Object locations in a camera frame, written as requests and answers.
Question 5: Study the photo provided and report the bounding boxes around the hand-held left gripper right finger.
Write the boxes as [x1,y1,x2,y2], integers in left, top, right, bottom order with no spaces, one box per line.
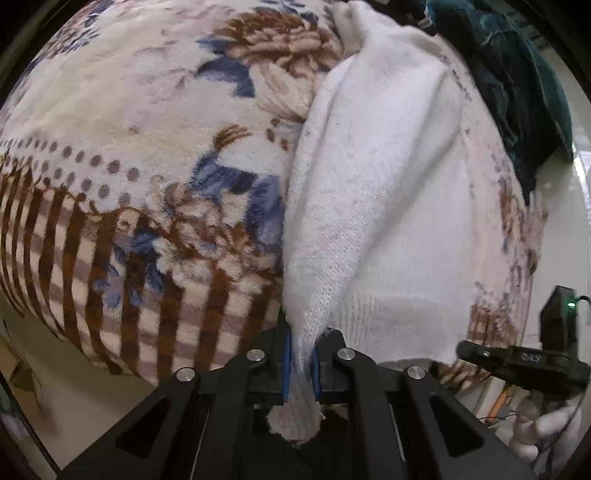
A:
[311,329,539,480]

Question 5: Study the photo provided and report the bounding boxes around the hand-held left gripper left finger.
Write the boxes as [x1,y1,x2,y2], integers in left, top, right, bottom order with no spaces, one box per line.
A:
[58,318,293,480]

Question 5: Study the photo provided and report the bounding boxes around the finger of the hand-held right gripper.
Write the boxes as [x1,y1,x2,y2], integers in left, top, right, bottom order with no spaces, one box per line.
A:
[456,339,513,376]

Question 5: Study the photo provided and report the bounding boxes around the white knit sweater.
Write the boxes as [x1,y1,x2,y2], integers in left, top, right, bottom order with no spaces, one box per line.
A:
[267,0,476,446]

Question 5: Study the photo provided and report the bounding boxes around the person's right hand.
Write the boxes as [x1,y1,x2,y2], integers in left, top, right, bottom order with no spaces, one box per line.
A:
[508,396,585,464]

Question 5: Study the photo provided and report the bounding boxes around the white bed headboard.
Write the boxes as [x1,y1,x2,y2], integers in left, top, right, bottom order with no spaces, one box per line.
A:
[526,138,591,342]

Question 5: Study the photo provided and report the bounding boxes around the teal velvet quilt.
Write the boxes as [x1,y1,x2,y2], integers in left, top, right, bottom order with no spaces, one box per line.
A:
[406,0,575,204]

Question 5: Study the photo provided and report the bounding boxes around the floral bed blanket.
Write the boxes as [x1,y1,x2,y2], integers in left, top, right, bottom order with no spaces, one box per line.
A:
[0,0,548,398]

